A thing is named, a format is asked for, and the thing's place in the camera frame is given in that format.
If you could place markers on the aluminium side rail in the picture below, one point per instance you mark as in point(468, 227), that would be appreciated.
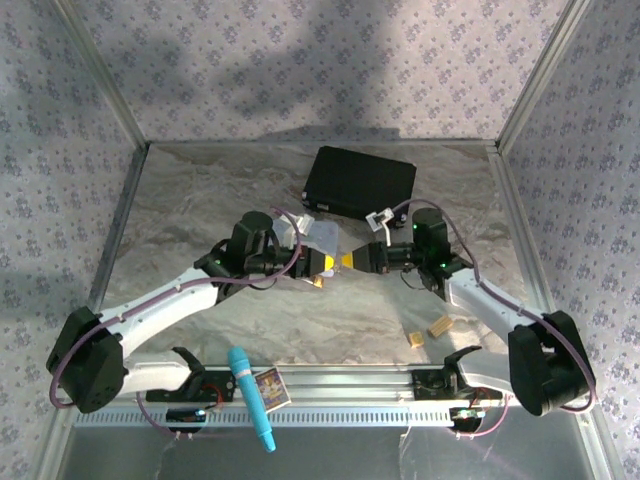
point(517, 200)
point(125, 210)

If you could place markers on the left black controller board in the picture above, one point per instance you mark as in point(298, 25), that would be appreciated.
point(182, 415)

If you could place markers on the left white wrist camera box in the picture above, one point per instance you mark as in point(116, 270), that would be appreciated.
point(302, 222)

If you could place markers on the grey metal sheet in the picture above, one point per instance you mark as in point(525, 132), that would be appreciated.
point(350, 455)

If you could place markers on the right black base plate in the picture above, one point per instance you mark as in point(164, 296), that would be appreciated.
point(430, 387)

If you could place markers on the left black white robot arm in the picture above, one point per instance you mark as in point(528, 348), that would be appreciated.
point(160, 310)

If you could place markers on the black controller board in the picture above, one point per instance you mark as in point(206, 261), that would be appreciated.
point(462, 416)
point(182, 415)

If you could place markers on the blue toy microphone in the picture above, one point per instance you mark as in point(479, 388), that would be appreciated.
point(250, 390)

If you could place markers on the aluminium front rail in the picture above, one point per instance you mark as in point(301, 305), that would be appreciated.
point(350, 385)

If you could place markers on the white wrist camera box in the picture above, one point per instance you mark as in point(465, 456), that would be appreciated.
point(377, 217)
point(302, 222)

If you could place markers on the black hard case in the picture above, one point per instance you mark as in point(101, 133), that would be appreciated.
point(360, 180)

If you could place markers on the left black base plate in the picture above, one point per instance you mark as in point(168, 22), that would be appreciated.
point(222, 377)

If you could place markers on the small printed picture card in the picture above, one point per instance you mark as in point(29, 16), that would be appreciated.
point(274, 392)

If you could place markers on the lavender cartoon tin box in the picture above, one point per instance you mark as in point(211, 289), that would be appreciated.
point(325, 237)

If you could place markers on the ridged wooden block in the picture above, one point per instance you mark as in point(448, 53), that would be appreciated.
point(440, 326)

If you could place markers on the aluminium frame post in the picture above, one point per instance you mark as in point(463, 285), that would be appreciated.
point(102, 75)
point(542, 75)

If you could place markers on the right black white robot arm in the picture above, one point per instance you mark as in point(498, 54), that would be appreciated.
point(490, 305)

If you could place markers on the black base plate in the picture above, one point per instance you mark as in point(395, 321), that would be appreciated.
point(430, 387)
point(222, 377)

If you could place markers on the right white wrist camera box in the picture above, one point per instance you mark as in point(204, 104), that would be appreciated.
point(377, 217)

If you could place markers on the right black controller board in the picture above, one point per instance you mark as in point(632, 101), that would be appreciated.
point(462, 416)

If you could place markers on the small wooden cube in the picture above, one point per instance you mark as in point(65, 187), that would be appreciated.
point(416, 340)

